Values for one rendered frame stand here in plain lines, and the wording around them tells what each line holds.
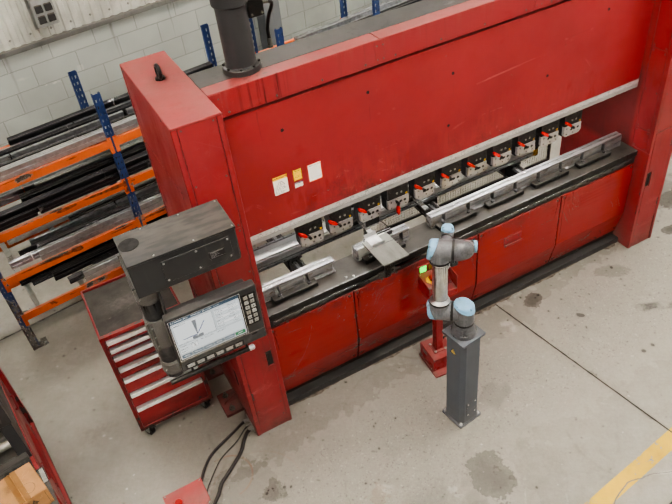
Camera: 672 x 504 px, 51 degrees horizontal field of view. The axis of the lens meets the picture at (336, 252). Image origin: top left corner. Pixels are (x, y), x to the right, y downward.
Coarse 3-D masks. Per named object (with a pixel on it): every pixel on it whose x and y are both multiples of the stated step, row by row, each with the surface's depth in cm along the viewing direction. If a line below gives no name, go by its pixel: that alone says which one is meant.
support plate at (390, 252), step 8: (392, 240) 438; (368, 248) 434; (376, 248) 434; (384, 248) 433; (392, 248) 432; (400, 248) 432; (376, 256) 428; (384, 256) 427; (392, 256) 427; (400, 256) 426; (384, 264) 422
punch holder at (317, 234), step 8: (304, 224) 404; (312, 224) 407; (320, 224) 410; (296, 232) 412; (304, 232) 408; (312, 232) 411; (320, 232) 413; (304, 240) 411; (312, 240) 414; (320, 240) 417
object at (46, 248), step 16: (144, 192) 557; (96, 208) 543; (112, 208) 546; (128, 208) 531; (144, 208) 537; (48, 224) 535; (64, 224) 531; (80, 224) 527; (96, 224) 519; (112, 224) 526; (16, 240) 526; (32, 240) 520; (48, 240) 516; (64, 240) 509; (80, 240) 517; (48, 256) 508
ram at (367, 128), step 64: (576, 0) 413; (640, 0) 440; (384, 64) 372; (448, 64) 392; (512, 64) 416; (576, 64) 443; (640, 64) 474; (256, 128) 354; (320, 128) 373; (384, 128) 395; (448, 128) 419; (512, 128) 446; (256, 192) 375; (320, 192) 397
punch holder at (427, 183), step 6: (426, 174) 431; (432, 174) 434; (414, 180) 429; (420, 180) 431; (426, 180) 434; (432, 180) 436; (426, 186) 436; (432, 186) 439; (414, 192) 435; (420, 192) 436; (426, 192) 439; (432, 192) 442; (414, 198) 440; (420, 198) 439
